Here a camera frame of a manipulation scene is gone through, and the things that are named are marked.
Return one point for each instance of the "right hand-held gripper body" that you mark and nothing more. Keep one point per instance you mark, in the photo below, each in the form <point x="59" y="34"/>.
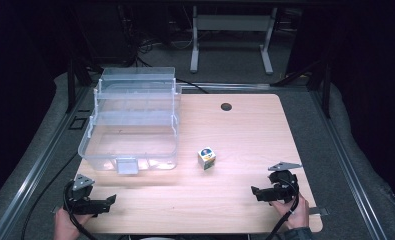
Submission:
<point x="285" y="186"/>

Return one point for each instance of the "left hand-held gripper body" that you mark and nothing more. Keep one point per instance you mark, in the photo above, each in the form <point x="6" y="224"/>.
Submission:
<point x="81" y="193"/>

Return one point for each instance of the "black metal stand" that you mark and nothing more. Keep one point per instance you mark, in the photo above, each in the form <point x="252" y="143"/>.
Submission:
<point x="325" y="90"/>
<point x="71" y="83"/>

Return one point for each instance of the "person's left hand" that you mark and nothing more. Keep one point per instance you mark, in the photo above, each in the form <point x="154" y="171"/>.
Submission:
<point x="66" y="226"/>

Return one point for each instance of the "grey tape piece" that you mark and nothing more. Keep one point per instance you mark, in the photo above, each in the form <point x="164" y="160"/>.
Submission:
<point x="319" y="211"/>
<point x="57" y="210"/>

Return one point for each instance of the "small printed cube box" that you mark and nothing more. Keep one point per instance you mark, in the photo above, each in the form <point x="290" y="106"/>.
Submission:
<point x="207" y="157"/>

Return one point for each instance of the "grey metal floor rail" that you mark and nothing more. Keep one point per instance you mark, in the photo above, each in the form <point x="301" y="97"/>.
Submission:
<point x="348" y="160"/>
<point x="35" y="173"/>

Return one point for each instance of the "person's right hand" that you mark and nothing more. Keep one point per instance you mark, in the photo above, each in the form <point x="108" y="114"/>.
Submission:
<point x="298" y="216"/>

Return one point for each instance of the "white object at table edge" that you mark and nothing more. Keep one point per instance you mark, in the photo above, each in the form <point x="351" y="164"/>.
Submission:
<point x="158" y="238"/>

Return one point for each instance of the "clear plastic tiered storage box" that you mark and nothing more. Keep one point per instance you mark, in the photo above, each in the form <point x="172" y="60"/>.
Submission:
<point x="131" y="146"/>

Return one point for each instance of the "white metal stand frame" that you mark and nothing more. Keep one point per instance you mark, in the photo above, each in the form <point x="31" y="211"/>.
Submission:
<point x="231" y="23"/>

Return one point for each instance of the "black round table grommet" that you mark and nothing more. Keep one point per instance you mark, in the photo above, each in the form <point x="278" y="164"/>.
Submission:
<point x="226" y="107"/>

